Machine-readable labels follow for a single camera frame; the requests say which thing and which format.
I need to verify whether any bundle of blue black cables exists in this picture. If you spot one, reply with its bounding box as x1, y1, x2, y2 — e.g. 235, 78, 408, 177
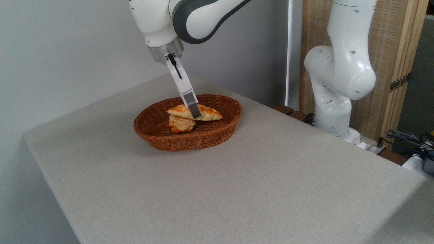
380, 129, 434, 160

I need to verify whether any wooden rattan folding screen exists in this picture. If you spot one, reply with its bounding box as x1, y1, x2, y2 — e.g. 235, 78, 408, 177
300, 0, 430, 150

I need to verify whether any brown woven wicker basket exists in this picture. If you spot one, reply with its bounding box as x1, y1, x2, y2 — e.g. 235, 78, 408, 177
133, 94, 242, 151

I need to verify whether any dark metal screen hinge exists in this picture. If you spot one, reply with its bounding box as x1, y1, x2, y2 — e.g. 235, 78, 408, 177
389, 73, 412, 93

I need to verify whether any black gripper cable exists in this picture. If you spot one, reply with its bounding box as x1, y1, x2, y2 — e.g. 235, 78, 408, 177
168, 53, 183, 80

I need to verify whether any white vertical pole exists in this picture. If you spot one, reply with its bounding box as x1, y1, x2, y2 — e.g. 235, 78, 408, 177
285, 0, 303, 110

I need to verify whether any dark wooden block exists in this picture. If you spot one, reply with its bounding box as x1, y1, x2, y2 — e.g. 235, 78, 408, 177
272, 104, 308, 123

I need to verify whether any long braided bread loaf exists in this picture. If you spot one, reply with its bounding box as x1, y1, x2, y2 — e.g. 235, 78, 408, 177
166, 104, 223, 122

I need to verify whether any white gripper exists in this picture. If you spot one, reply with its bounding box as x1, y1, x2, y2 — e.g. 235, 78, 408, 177
165, 55, 202, 120

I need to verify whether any small round bread bun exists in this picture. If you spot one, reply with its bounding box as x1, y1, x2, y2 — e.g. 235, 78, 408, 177
169, 115, 197, 134

